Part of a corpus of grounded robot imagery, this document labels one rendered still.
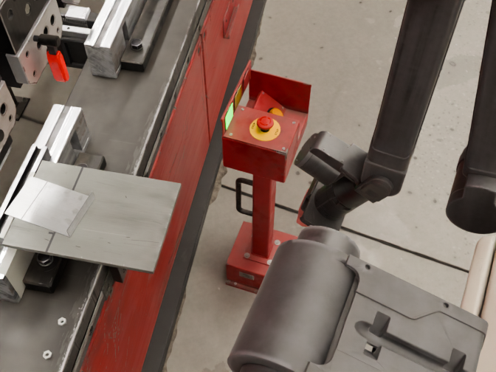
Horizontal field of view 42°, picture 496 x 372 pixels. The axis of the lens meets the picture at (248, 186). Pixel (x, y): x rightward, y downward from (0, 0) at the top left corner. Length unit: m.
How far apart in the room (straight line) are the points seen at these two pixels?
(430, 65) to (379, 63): 2.08
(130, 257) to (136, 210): 0.09
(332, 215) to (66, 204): 0.46
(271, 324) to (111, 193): 0.84
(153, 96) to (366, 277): 1.15
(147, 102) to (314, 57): 1.46
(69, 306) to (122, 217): 0.20
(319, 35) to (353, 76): 0.28
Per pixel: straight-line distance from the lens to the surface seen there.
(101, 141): 1.41
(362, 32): 2.96
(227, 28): 2.10
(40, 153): 1.26
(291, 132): 1.52
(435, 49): 0.74
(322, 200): 1.01
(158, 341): 2.06
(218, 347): 2.08
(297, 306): 0.35
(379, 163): 0.88
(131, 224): 1.13
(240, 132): 1.51
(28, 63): 1.09
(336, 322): 0.36
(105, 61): 1.49
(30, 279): 1.23
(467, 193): 0.86
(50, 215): 1.17
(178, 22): 1.64
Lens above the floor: 1.95
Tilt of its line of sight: 55 degrees down
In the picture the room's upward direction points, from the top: straight up
